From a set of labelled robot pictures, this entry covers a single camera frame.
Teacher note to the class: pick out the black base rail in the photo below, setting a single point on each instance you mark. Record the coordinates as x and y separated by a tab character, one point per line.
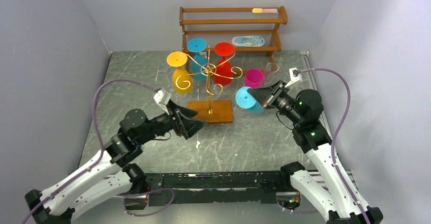
160	189

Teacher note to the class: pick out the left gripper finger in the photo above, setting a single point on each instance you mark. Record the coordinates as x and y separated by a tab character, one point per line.
173	107
192	127

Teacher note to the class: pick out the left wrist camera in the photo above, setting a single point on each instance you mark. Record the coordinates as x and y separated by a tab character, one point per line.
162	98

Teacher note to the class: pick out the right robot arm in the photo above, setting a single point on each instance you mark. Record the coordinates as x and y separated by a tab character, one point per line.
339	201

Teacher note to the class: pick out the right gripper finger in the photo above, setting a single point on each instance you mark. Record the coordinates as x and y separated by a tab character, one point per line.
261	100
265	91

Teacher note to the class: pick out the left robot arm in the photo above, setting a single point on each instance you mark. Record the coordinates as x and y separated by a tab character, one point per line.
111	171

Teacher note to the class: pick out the gold wire glass rack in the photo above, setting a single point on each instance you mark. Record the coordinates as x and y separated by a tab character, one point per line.
214	111

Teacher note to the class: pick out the blue wine glass back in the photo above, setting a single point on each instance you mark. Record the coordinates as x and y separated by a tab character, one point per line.
196	46

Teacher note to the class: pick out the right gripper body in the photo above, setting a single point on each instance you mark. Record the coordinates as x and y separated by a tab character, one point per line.
273	95

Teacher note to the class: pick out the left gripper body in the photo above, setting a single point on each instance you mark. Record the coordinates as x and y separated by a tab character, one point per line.
169	123

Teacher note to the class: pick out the magenta wine glass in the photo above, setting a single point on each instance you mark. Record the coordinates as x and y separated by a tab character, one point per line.
253	78

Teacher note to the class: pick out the clear wine glass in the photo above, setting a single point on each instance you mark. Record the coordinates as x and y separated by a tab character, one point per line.
270	71

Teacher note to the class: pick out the yellow wine glass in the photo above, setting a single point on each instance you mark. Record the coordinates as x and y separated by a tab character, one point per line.
181	78

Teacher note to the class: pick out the wooden shelf rack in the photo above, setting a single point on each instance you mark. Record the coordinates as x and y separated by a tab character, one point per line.
216	25

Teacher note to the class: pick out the blue wine glass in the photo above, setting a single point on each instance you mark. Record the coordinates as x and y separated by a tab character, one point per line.
246	101
196	46

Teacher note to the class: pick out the blue packaged item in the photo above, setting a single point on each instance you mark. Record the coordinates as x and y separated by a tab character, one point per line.
248	41

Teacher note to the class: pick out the red wine glass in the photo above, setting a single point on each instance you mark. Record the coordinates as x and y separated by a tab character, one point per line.
223	49

